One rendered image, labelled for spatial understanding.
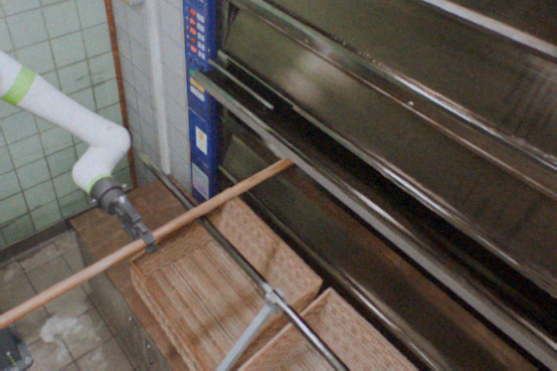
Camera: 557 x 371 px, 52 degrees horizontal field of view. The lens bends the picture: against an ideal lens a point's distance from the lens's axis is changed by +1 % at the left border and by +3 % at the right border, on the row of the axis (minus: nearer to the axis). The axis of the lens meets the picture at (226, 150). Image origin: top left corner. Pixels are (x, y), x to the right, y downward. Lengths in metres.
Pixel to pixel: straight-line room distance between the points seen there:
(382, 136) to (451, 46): 0.32
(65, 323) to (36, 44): 1.34
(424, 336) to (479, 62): 0.85
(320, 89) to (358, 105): 0.13
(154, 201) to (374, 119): 1.35
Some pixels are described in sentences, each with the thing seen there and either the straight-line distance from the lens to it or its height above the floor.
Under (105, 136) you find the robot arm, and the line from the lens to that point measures 1.77.
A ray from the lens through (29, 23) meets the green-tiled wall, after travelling 2.58.
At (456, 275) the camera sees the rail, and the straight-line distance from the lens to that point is 1.35.
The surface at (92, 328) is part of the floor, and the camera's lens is 2.92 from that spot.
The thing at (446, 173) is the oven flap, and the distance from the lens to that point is 1.42.
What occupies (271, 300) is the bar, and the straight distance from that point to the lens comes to 1.53.
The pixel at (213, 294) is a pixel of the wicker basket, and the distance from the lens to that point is 2.24.
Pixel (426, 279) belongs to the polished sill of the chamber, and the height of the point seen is 1.17.
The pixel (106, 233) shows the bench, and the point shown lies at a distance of 2.49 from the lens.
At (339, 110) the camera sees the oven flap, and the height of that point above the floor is 1.52.
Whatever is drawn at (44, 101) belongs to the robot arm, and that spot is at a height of 1.47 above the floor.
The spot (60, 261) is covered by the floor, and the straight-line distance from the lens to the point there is 3.20.
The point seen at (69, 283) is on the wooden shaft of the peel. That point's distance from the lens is 1.57.
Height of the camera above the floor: 2.44
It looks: 41 degrees down
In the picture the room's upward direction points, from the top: straight up
